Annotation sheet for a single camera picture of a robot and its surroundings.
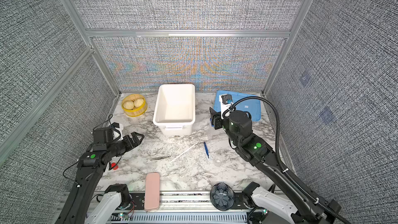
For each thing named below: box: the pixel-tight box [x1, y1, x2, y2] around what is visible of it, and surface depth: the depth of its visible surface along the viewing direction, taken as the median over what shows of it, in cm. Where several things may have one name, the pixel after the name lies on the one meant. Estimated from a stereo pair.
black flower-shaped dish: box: [209, 182, 235, 212], surface depth 75 cm
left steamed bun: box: [123, 100, 135, 110], surface depth 107 cm
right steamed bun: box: [133, 98, 145, 108], surface depth 108 cm
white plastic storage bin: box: [152, 83, 196, 137], surface depth 103 cm
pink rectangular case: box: [144, 172, 161, 212], surface depth 77 cm
